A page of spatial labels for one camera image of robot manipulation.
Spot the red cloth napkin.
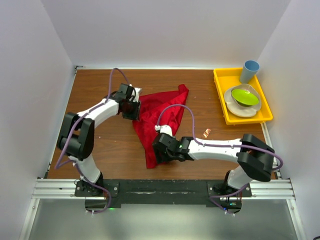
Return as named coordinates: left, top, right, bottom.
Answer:
left=132, top=84, right=189, bottom=169

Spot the copper fork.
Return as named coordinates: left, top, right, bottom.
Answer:
left=202, top=128, right=212, bottom=138

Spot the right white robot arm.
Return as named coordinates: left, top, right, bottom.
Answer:
left=152, top=133, right=275, bottom=197

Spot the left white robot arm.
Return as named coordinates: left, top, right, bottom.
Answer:
left=55, top=83, right=142, bottom=196

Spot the white plate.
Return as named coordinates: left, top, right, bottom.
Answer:
left=223, top=83, right=262, bottom=118

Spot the yellow plastic tray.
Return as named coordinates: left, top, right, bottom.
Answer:
left=213, top=67, right=274, bottom=125

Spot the green bowl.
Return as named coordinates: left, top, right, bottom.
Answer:
left=231, top=89, right=260, bottom=107

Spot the blue plastic cup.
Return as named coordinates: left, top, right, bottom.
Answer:
left=239, top=60, right=260, bottom=84

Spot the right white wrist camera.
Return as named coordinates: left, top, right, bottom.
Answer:
left=154, top=125, right=173, bottom=137

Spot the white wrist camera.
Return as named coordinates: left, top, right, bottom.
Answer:
left=134, top=87, right=142, bottom=94
left=154, top=125, right=173, bottom=137

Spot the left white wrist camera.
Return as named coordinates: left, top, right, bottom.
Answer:
left=134, top=87, right=142, bottom=94

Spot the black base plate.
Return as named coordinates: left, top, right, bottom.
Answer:
left=74, top=179, right=252, bottom=210

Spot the aluminium frame rail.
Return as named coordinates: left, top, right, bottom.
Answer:
left=31, top=179, right=296, bottom=200

